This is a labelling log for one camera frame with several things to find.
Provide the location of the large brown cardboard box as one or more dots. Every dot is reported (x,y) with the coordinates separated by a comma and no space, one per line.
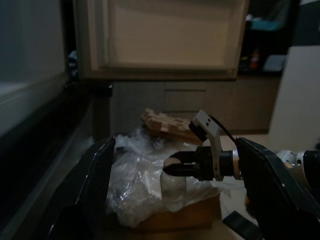
(175,220)

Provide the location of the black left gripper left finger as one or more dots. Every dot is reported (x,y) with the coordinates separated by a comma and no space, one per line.
(92,190)

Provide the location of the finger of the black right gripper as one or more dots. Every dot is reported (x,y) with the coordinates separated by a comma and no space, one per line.
(177,169)
(185,155)

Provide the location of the clear bubble wrap sheet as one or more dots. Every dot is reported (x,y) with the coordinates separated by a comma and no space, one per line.
(135,175)

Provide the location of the grey kitchen cabinet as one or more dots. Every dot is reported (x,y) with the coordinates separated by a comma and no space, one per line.
(212,105)

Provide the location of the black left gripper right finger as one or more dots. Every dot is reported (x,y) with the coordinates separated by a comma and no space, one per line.
(275,190)

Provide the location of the light grey right wrist camera mount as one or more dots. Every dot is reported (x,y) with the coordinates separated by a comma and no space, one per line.
(215,140)

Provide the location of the silver fridge body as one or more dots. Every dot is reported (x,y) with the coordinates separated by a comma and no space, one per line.
(30,82)

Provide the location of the teal box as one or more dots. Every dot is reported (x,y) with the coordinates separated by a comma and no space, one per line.
(265,25)

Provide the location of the fridge door with white lining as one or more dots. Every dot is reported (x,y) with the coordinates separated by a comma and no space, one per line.
(170,37)

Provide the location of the small clear plastic bottle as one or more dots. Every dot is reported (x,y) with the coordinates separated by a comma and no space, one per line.
(172,192)

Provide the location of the beige wooden block panel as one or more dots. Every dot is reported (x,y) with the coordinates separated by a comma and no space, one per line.
(170,125)

